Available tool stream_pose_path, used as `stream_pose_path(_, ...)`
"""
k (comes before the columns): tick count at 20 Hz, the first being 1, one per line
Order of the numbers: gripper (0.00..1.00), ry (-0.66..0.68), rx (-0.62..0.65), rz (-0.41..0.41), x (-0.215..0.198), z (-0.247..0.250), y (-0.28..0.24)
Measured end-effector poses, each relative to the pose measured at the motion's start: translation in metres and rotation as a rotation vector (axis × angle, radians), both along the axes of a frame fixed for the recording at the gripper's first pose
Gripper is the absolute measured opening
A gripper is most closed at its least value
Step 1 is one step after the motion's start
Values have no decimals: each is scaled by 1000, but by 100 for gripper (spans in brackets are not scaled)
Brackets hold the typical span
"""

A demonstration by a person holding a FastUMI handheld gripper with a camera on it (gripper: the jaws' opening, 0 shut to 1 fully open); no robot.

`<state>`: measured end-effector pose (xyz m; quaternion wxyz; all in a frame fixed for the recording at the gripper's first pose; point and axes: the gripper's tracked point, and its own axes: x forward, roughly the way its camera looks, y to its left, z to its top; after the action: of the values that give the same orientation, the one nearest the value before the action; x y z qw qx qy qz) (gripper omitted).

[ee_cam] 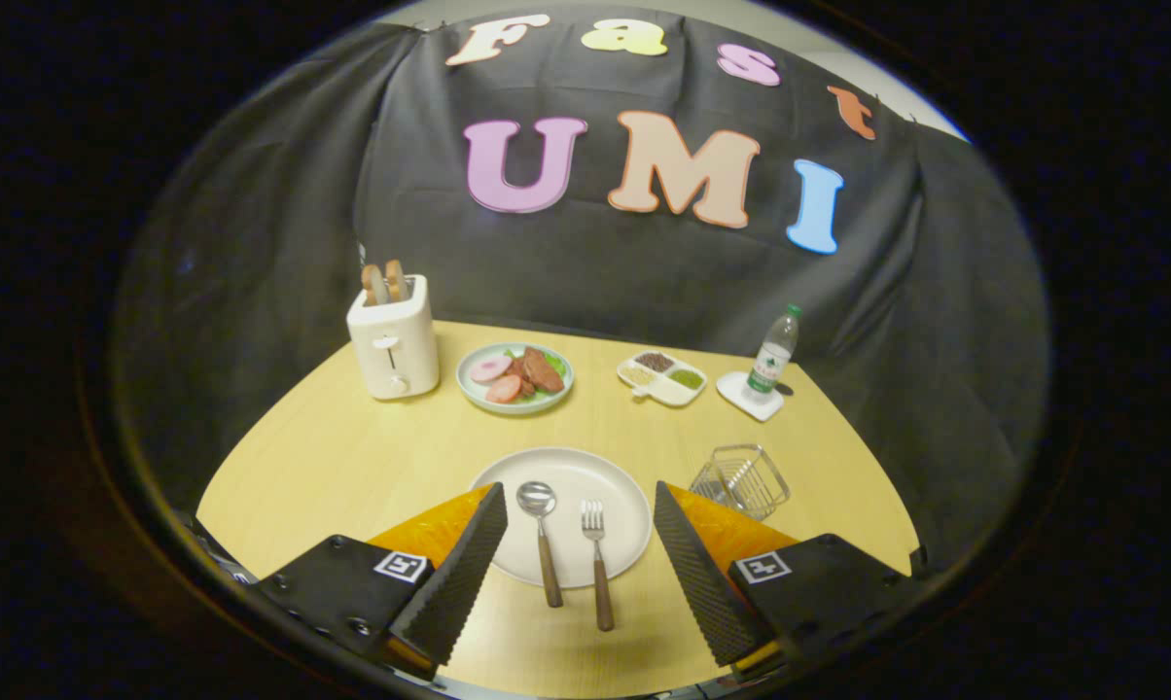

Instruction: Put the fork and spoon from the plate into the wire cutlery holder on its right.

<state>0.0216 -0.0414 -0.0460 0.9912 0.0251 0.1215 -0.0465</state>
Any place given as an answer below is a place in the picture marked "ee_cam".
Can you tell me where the beige round plate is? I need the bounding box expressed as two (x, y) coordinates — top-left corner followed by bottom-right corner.
(469, 447), (654, 590)

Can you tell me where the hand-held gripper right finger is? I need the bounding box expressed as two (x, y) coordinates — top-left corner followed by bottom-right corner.
(652, 480), (927, 682)

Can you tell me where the black backdrop cloth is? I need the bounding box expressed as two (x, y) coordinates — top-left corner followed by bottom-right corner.
(109, 5), (1051, 575)

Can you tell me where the white square coaster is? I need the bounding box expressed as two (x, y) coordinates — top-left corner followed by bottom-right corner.
(716, 370), (786, 423)

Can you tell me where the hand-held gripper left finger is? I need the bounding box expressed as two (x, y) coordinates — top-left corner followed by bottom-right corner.
(252, 482), (509, 682)

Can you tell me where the metal wire basket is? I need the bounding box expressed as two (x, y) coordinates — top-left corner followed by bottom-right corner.
(689, 444), (792, 522)

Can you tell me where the white toaster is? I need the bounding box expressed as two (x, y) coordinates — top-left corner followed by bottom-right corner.
(346, 274), (442, 402)

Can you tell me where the wooden handled metal spoon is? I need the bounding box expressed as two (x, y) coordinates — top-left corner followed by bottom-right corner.
(516, 481), (565, 609)

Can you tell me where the white divided condiment dish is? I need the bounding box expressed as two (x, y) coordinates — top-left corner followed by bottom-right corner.
(617, 350), (708, 407)

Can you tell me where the clear plastic water bottle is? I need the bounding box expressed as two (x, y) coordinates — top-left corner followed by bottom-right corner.
(744, 304), (802, 405)

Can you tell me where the wooden handled metal fork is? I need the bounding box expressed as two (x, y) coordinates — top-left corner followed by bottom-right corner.
(581, 500), (616, 633)

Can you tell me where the brown sausage piece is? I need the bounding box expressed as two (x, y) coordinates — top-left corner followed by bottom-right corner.
(508, 347), (566, 398)

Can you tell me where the light green plate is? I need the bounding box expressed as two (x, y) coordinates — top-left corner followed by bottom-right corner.
(456, 342), (575, 416)

